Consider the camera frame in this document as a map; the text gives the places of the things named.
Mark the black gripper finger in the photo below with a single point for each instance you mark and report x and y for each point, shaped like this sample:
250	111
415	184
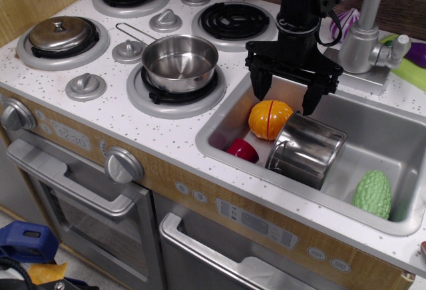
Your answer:
313	95
261	81

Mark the black coil burner back right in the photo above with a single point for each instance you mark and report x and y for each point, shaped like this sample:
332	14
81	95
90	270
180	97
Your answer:
233	21

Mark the purple toy eggplant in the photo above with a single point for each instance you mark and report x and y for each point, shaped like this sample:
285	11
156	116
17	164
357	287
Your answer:
416	54

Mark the grey stove knob centre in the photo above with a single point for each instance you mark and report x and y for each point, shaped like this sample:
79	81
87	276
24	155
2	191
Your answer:
128	52

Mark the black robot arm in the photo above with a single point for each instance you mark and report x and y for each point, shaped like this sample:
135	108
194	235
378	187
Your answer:
303	13

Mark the steel saucepan with handle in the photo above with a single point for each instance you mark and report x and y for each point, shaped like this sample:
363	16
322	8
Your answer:
177	63

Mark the grey oven dial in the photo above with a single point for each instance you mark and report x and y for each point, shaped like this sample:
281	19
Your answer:
121	166
16	116

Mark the red toy cup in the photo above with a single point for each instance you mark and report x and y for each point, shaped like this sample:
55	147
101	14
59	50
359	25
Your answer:
244	150

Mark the grey stove knob middle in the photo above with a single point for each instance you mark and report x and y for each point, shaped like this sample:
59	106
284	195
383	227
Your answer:
165	22

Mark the grey oven door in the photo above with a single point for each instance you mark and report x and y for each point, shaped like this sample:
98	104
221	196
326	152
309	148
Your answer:
110	225

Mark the purple white toy onion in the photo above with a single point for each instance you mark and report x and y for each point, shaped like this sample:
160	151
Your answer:
346	19

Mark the grey oven dial left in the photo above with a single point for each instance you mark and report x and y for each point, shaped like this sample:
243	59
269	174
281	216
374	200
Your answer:
16	116

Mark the grey stove knob front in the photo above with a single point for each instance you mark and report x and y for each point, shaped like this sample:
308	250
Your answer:
85	87

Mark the grey sink basin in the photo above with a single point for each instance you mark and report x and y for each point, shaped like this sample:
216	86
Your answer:
378	137

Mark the grey dishwasher door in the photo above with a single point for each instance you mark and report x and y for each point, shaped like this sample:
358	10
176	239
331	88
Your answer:
200	254

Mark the green bumpy toy vegetable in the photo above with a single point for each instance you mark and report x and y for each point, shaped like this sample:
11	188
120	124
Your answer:
373	194

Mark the steel lid front left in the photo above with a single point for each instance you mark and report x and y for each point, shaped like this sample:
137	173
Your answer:
61	33

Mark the steel pot lying sideways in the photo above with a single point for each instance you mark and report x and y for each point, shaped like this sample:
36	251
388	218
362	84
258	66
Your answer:
305	150

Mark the oven clock display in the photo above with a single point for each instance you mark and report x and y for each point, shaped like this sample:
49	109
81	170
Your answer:
71	135

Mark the blue clamp tool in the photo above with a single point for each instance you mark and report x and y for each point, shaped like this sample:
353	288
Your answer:
28	242

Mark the yellow cloth scrap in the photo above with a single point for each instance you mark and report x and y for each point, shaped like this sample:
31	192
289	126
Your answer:
41	273

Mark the orange toy fruit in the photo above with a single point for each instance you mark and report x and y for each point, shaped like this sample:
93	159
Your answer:
268	117

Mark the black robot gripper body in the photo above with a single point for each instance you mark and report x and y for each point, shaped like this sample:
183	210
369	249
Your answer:
295	56

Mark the grey toy faucet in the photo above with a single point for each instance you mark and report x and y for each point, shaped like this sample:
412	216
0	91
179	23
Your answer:
366	62

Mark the grey oven dial right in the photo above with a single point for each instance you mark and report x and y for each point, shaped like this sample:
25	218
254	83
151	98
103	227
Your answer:
121	166

